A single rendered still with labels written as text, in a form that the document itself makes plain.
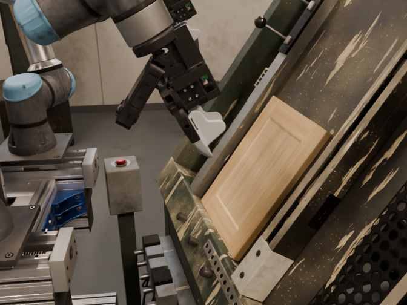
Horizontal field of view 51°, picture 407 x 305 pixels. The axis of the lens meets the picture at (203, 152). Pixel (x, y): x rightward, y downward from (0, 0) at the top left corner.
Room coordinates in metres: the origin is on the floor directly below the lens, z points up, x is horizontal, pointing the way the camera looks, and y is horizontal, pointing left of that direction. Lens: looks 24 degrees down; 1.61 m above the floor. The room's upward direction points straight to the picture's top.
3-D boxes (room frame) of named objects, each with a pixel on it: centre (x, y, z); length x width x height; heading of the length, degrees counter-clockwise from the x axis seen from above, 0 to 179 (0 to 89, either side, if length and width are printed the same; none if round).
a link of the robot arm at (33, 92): (1.31, 0.57, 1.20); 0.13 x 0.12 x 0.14; 161
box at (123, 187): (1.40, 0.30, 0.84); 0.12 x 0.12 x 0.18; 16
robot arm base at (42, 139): (1.30, 0.57, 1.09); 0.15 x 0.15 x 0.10
